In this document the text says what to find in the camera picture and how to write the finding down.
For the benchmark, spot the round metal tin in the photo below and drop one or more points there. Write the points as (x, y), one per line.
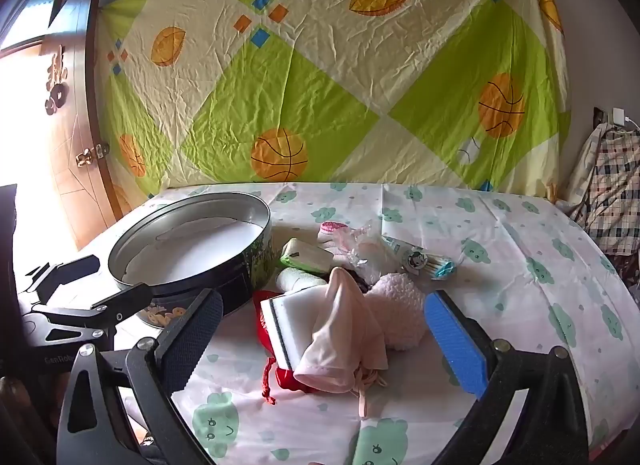
(200, 255)

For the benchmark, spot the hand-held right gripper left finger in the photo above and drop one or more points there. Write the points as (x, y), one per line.
(192, 340)

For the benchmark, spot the white charger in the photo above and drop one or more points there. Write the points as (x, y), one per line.
(618, 116)

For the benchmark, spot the cloud-print tablecloth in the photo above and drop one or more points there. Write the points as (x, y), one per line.
(500, 245)

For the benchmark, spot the white sponge with black stripe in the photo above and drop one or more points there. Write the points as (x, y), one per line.
(295, 325)

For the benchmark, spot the fluffy pink sock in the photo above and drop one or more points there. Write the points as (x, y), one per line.
(400, 310)

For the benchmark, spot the wooden door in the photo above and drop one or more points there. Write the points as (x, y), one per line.
(75, 120)

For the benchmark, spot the white glove with pink trim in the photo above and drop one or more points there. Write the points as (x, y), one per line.
(332, 235)

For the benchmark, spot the clear plastic bag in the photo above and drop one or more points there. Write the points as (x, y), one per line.
(367, 255)

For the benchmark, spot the thin pink cloth sock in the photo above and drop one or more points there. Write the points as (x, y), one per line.
(340, 335)

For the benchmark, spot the plaid bag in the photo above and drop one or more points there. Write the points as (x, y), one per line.
(610, 185)

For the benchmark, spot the cotton swab pack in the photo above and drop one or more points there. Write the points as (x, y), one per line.
(420, 260)

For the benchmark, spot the dark purple scrunchie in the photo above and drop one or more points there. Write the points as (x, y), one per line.
(361, 285)

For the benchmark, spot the green tissue packet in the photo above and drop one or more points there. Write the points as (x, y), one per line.
(305, 255)

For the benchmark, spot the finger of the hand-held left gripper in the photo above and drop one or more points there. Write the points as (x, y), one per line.
(110, 307)
(70, 267)

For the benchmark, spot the green cream ball-print sheet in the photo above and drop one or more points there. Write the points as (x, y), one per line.
(325, 95)

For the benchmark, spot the dark door ornament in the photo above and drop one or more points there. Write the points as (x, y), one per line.
(56, 80)

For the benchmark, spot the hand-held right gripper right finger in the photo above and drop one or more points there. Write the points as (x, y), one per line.
(455, 345)

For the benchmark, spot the red candy wrapper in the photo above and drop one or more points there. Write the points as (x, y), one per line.
(287, 379)

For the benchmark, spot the white soft packet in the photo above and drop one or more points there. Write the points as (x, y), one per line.
(300, 279)

